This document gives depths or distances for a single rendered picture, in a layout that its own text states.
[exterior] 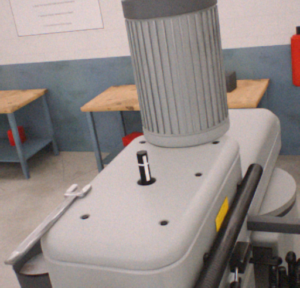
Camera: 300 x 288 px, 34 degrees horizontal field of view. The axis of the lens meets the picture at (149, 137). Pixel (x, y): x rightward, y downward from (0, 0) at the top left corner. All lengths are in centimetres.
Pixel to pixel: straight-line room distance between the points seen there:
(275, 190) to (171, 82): 65
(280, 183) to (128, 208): 81
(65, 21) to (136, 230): 521
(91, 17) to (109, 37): 31
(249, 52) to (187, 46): 420
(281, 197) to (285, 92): 379
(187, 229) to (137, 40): 42
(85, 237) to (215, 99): 43
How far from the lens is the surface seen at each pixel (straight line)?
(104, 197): 90
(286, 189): 154
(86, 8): 574
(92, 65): 585
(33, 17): 614
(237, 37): 519
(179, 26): 99
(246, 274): 124
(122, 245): 76
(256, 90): 480
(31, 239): 82
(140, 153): 90
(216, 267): 83
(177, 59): 100
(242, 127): 148
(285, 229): 125
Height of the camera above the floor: 230
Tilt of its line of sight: 21 degrees down
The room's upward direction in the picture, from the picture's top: 9 degrees counter-clockwise
